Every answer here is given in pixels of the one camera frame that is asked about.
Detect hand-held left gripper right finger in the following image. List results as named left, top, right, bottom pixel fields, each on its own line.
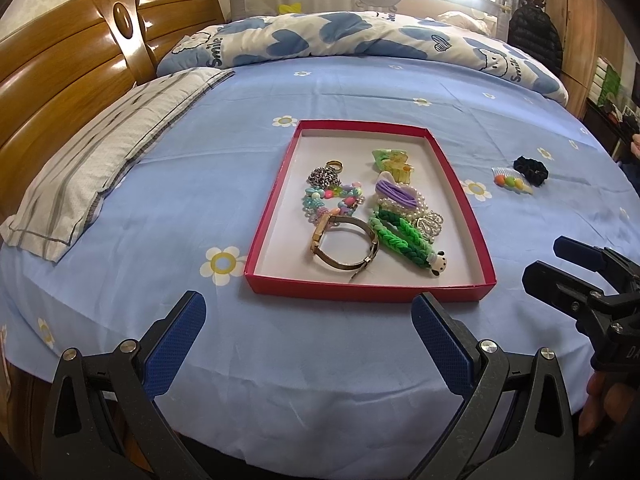
left=407, top=292, right=583, bottom=480

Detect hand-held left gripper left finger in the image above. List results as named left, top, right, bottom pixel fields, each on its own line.
left=40, top=290, right=211, bottom=480

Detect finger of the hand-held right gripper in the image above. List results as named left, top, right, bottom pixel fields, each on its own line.
left=552, top=236, right=640, bottom=291
left=522, top=260, right=608, bottom=329

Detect comb clip with coloured beads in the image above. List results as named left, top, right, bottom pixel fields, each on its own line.
left=491, top=166, right=533, bottom=195

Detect black scrunchie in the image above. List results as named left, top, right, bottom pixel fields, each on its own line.
left=513, top=155, right=550, bottom=187

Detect green hair ties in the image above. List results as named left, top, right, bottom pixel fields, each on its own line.
left=369, top=210, right=401, bottom=241

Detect red shallow cardboard tray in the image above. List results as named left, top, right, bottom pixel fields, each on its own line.
left=244, top=119, right=497, bottom=305

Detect purple hair ties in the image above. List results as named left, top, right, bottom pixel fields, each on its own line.
left=375, top=172, right=426, bottom=211

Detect colourful bead bracelet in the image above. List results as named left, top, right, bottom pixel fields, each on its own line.
left=301, top=185, right=366, bottom=226

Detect yellow-green hair claw clip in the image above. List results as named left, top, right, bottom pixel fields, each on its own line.
left=371, top=146, right=417, bottom=183

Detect person's right hand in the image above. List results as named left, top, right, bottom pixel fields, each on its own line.
left=577, top=372, right=623, bottom=438

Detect blue floral bed sheet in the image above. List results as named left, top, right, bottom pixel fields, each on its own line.
left=0, top=52, right=633, bottom=480

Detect gold wrist watch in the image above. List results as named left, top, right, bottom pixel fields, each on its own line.
left=310, top=212, right=383, bottom=283

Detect green and white boxes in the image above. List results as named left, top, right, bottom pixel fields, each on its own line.
left=587, top=55, right=623, bottom=111

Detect white striped pillow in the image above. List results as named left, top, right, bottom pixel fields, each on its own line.
left=0, top=67, right=236, bottom=263

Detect black quilted jacket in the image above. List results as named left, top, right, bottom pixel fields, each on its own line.
left=507, top=0, right=565, bottom=73

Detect wooden wardrobe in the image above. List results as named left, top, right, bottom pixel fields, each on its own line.
left=542, top=0, right=626, bottom=121

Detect blue heart print duvet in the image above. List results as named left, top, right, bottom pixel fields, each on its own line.
left=156, top=10, right=570, bottom=107

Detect wooden headboard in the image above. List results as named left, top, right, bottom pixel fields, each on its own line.
left=0, top=0, right=223, bottom=221

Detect green braided panda bracelet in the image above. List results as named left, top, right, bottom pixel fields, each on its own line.
left=369, top=210, right=451, bottom=278

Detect white pearl bracelet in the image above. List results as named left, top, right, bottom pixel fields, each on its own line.
left=375, top=195, right=446, bottom=241

